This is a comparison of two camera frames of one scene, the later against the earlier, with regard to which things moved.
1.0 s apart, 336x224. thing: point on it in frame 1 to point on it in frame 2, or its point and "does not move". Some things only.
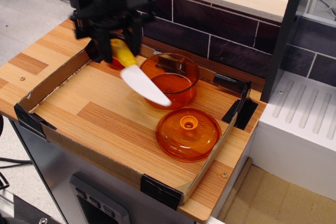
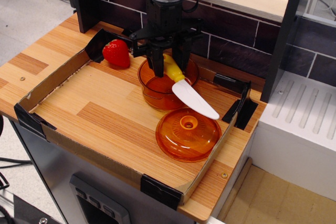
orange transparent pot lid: (188, 135) does not move
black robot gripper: (107, 7) to (165, 25)
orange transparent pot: (176, 74) does not move
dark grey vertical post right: (276, 63) does not move
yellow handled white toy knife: (132, 73) to (184, 88)
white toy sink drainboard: (295, 137) does not move
